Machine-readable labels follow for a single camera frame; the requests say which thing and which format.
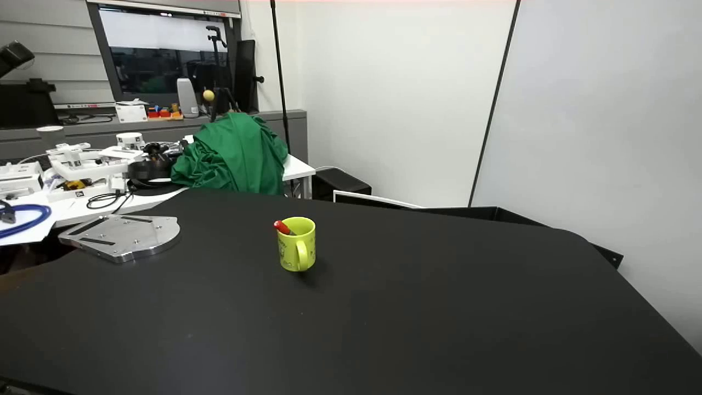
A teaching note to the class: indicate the red marker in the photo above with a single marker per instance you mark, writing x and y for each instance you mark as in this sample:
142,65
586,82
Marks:
281,227

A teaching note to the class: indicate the black box on floor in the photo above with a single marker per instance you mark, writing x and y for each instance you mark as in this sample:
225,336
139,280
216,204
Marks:
328,180

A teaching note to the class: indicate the yellow-green mug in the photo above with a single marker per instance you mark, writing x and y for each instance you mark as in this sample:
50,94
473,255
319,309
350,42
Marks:
296,252

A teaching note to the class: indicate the green cloth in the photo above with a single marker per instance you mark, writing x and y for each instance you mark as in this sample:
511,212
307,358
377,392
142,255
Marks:
235,153

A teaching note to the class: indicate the black tripod stand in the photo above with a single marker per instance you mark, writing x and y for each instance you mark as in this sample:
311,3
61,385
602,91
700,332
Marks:
219,96

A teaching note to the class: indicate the grey metal mounting plate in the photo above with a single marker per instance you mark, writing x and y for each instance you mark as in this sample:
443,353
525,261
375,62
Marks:
124,238

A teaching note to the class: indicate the dark window monitor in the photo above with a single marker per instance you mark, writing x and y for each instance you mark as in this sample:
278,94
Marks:
149,44

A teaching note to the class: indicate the black diagonal pole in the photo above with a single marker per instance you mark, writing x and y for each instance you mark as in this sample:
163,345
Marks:
516,5

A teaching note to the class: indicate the white parts pile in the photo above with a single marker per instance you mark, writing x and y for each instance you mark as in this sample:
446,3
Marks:
73,166

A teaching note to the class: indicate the white side table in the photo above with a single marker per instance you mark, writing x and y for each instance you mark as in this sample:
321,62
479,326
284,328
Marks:
31,219

